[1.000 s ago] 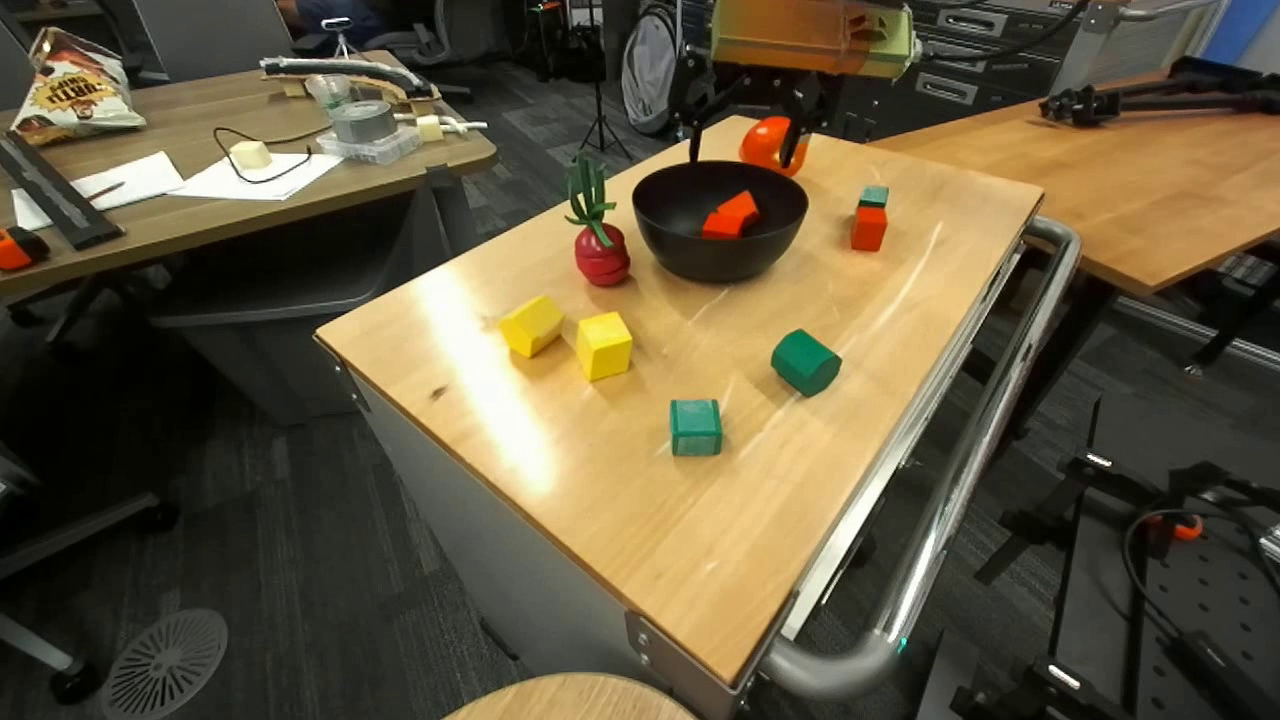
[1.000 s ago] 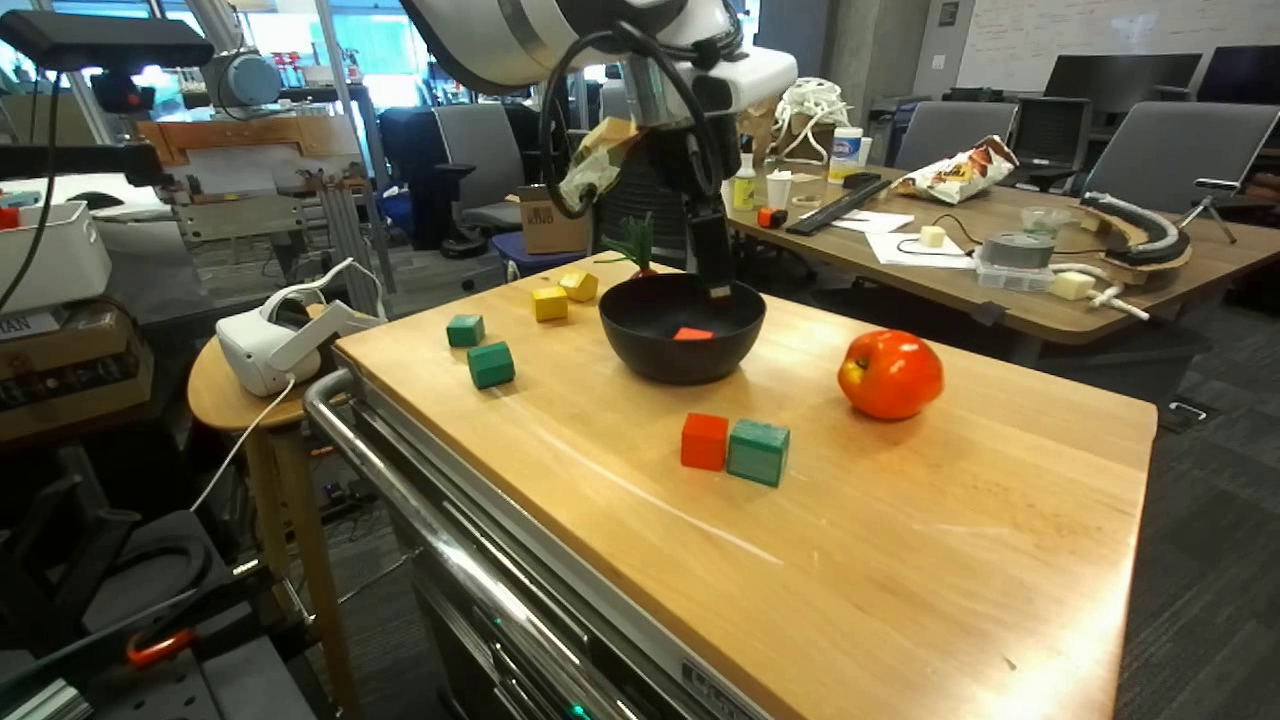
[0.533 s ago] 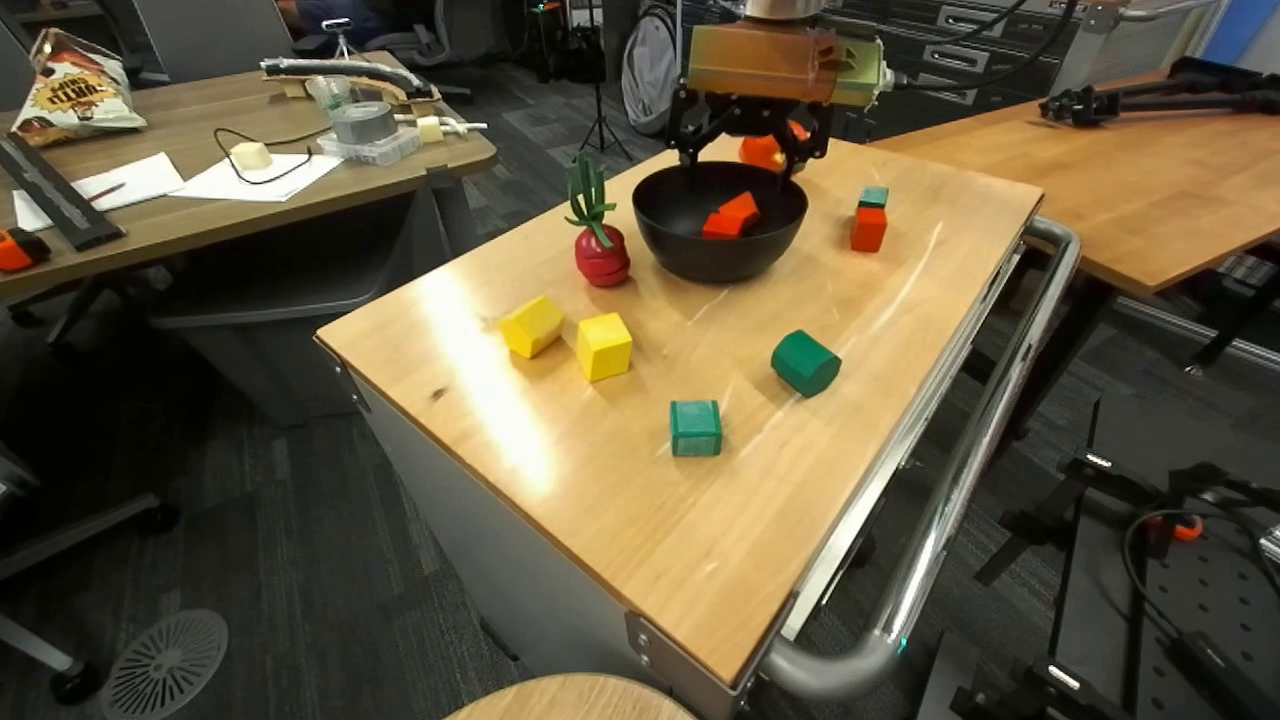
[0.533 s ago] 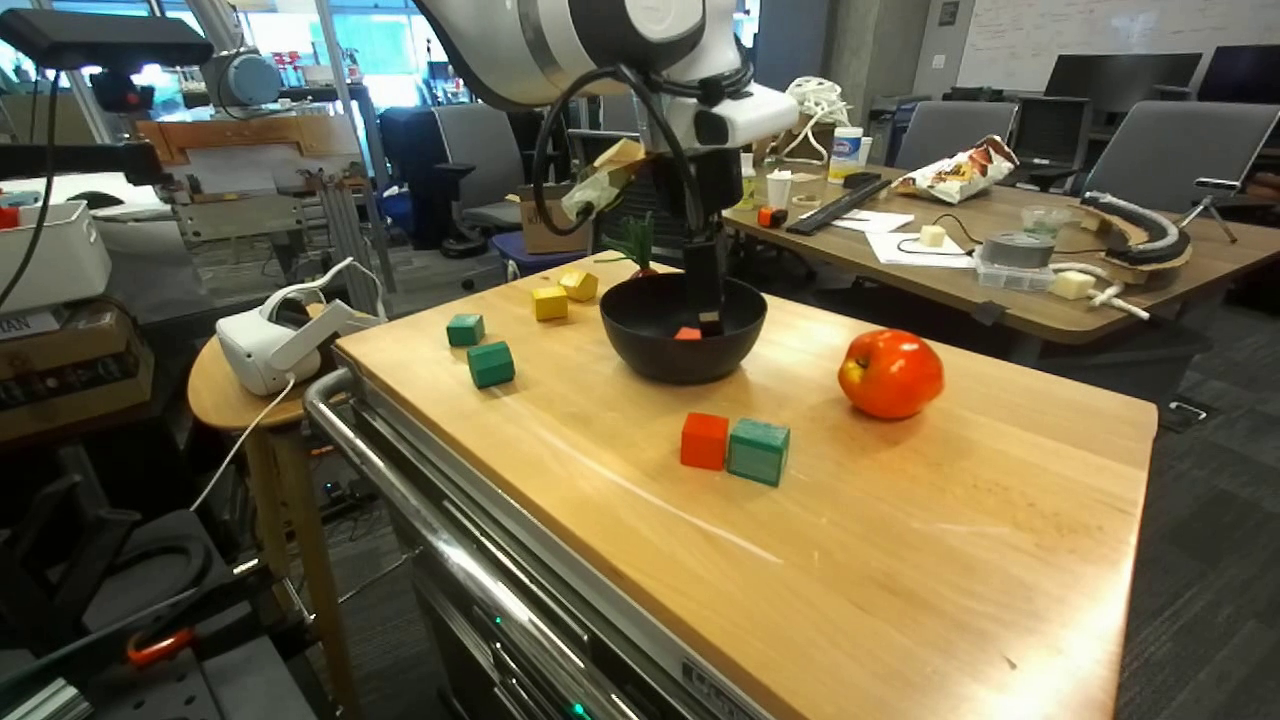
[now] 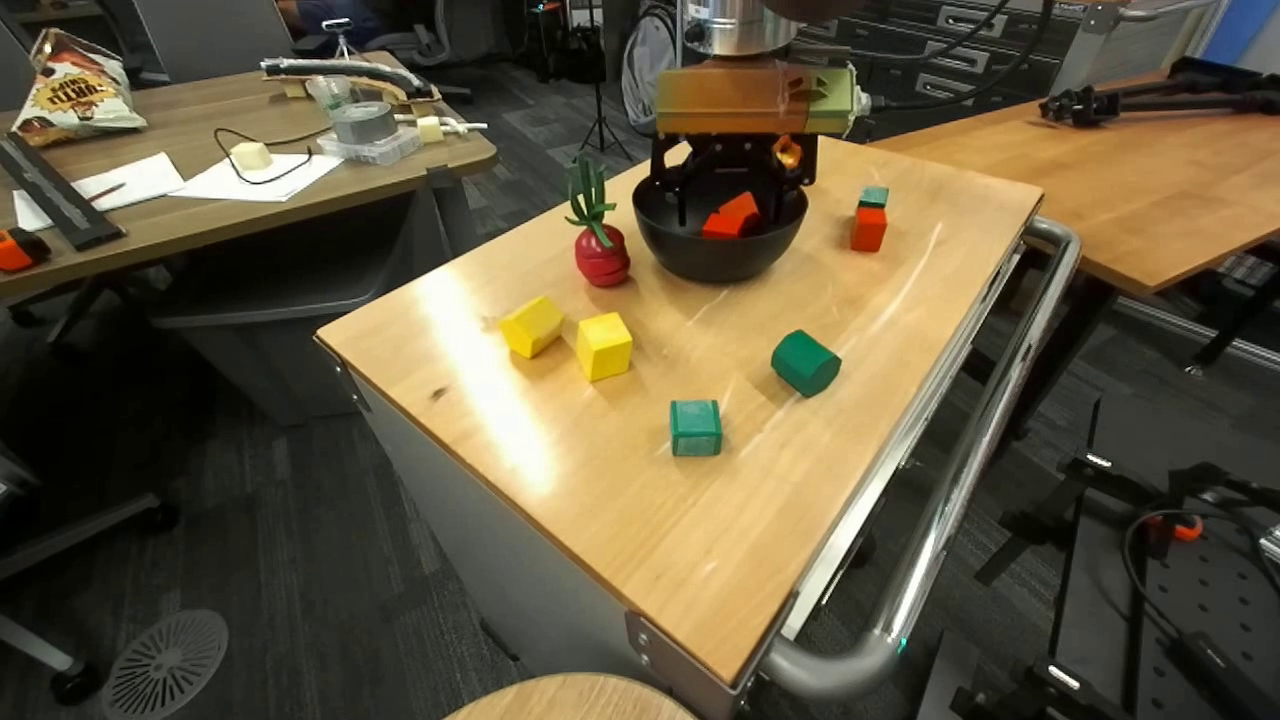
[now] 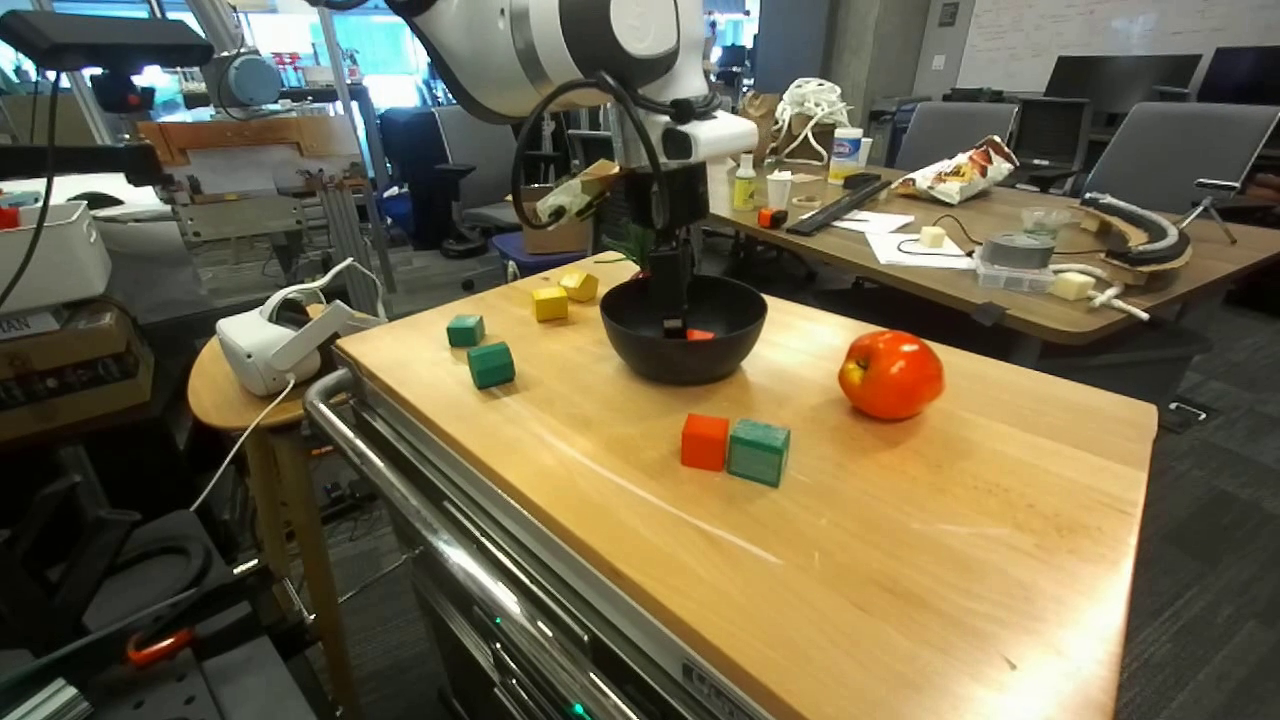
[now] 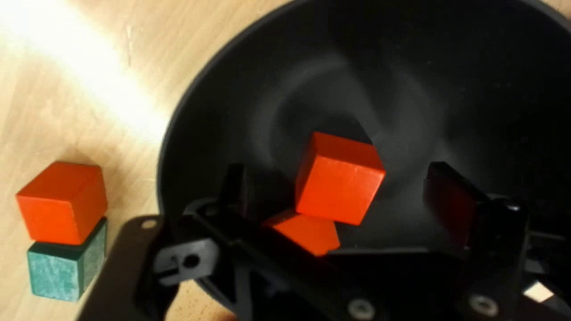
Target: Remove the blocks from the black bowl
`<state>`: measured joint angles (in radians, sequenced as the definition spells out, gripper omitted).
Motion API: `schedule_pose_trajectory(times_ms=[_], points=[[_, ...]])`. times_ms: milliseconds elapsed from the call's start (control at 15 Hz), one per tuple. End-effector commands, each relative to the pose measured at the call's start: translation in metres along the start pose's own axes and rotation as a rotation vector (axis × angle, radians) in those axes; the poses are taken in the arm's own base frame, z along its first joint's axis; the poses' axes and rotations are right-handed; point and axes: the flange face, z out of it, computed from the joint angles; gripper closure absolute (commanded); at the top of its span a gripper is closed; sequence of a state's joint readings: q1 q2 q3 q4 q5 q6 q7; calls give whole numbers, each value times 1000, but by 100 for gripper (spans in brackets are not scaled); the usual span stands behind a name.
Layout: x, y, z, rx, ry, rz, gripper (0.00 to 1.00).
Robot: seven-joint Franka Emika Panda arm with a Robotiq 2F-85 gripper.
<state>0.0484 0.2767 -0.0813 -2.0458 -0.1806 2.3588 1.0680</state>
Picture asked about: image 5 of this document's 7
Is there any brown office table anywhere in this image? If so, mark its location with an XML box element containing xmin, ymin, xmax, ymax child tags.
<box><xmin>0</xmin><ymin>66</ymin><xmax>500</xmax><ymax>310</ymax></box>

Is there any long black bar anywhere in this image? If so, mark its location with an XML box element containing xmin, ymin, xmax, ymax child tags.
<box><xmin>0</xmin><ymin>127</ymin><xmax>129</xmax><ymax>257</ymax></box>

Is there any steel tool cart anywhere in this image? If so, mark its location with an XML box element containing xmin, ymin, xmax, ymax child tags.
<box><xmin>336</xmin><ymin>216</ymin><xmax>1056</xmax><ymax>720</ymax></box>

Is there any yellow wooden block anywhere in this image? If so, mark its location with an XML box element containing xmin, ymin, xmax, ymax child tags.
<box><xmin>500</xmin><ymin>291</ymin><xmax>573</xmax><ymax>365</ymax></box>
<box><xmin>573</xmin><ymin>310</ymin><xmax>639</xmax><ymax>389</ymax></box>

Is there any black drawer cabinet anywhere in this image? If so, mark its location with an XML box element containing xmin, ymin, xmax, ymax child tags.
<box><xmin>796</xmin><ymin>0</ymin><xmax>1213</xmax><ymax>149</ymax></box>

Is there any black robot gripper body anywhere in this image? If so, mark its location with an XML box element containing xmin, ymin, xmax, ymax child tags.
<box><xmin>648</xmin><ymin>127</ymin><xmax>820</xmax><ymax>176</ymax></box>

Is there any orange black hand tool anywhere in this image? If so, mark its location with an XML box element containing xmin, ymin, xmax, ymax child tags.
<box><xmin>0</xmin><ymin>223</ymin><xmax>54</xmax><ymax>279</ymax></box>

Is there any chips bag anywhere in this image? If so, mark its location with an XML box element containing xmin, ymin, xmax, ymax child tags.
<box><xmin>6</xmin><ymin>24</ymin><xmax>152</xmax><ymax>140</ymax></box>

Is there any round wooden stool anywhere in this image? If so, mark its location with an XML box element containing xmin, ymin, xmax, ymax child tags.
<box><xmin>440</xmin><ymin>668</ymin><xmax>698</xmax><ymax>720</ymax></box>

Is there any black office chair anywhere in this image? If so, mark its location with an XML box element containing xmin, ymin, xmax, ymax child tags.
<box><xmin>0</xmin><ymin>433</ymin><xmax>178</xmax><ymax>700</ymax></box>

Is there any grey office chair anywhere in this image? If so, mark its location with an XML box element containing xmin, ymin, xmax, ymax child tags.
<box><xmin>122</xmin><ymin>0</ymin><xmax>301</xmax><ymax>86</ymax></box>

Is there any black metal stand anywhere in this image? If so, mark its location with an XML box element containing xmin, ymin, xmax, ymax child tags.
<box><xmin>952</xmin><ymin>395</ymin><xmax>1280</xmax><ymax>720</ymax></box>

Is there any light wooden table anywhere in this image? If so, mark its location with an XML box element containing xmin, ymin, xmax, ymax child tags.
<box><xmin>872</xmin><ymin>69</ymin><xmax>1280</xmax><ymax>300</ymax></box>

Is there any small white cabled device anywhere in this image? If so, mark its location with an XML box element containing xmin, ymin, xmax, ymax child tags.
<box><xmin>223</xmin><ymin>138</ymin><xmax>281</xmax><ymax>176</ymax></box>

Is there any black standing tripod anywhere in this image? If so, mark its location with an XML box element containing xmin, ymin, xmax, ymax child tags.
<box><xmin>568</xmin><ymin>0</ymin><xmax>639</xmax><ymax>174</ymax></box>

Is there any white paper sheet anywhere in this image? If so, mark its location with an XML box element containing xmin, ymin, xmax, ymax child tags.
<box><xmin>168</xmin><ymin>149</ymin><xmax>349</xmax><ymax>209</ymax></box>
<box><xmin>6</xmin><ymin>149</ymin><xmax>186</xmax><ymax>237</ymax></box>

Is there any clear plastic container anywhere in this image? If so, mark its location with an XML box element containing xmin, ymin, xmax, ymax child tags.
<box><xmin>313</xmin><ymin>120</ymin><xmax>431</xmax><ymax>170</ymax></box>

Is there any blue panel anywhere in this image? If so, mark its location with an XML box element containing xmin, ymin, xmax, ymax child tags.
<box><xmin>1188</xmin><ymin>0</ymin><xmax>1280</xmax><ymax>75</ymax></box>

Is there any black folded tripod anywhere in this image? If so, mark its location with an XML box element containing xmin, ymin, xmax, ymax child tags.
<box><xmin>1037</xmin><ymin>56</ymin><xmax>1280</xmax><ymax>131</ymax></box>

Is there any black bowl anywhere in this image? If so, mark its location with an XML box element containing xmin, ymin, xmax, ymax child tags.
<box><xmin>629</xmin><ymin>165</ymin><xmax>816</xmax><ymax>288</ymax></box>

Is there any chrome cart handle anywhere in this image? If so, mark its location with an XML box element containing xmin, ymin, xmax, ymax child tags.
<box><xmin>754</xmin><ymin>216</ymin><xmax>1082</xmax><ymax>704</ymax></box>

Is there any grey round perforated disc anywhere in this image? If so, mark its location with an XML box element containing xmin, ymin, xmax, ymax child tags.
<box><xmin>96</xmin><ymin>605</ymin><xmax>237</xmax><ymax>720</ymax></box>

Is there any black white curved hose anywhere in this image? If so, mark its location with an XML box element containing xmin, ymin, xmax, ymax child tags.
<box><xmin>255</xmin><ymin>49</ymin><xmax>449</xmax><ymax>108</ymax></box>

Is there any orange clamp handle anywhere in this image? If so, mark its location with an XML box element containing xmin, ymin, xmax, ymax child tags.
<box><xmin>1140</xmin><ymin>510</ymin><xmax>1213</xmax><ymax>554</ymax></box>

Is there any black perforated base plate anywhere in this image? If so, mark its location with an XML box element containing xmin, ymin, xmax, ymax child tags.
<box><xmin>1124</xmin><ymin>531</ymin><xmax>1280</xmax><ymax>720</ymax></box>

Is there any white power adapter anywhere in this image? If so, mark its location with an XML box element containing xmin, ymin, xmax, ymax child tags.
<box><xmin>406</xmin><ymin>108</ymin><xmax>491</xmax><ymax>146</ymax></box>

